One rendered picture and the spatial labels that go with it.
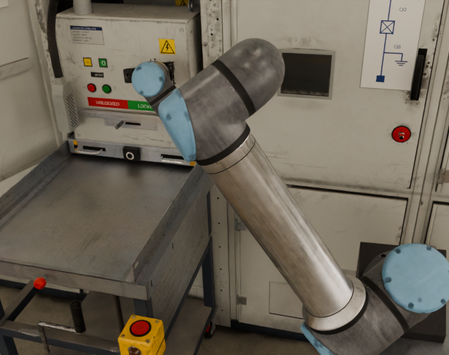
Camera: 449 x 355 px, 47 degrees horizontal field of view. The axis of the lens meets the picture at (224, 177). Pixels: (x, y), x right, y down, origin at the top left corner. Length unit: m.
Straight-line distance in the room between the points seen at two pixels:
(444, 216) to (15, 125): 1.58
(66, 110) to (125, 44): 0.32
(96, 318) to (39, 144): 0.77
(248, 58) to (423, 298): 0.62
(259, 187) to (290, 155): 0.91
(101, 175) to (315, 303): 1.10
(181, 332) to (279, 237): 1.29
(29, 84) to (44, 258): 0.74
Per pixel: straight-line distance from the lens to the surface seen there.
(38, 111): 2.11
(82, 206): 1.79
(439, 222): 1.95
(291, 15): 1.66
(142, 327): 1.23
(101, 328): 2.29
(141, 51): 1.81
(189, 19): 1.75
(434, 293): 1.18
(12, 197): 1.86
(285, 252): 1.00
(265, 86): 0.90
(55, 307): 2.71
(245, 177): 0.91
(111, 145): 2.00
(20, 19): 2.02
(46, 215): 1.78
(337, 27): 1.66
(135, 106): 1.90
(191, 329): 2.22
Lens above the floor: 1.79
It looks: 30 degrees down
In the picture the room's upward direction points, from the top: 2 degrees counter-clockwise
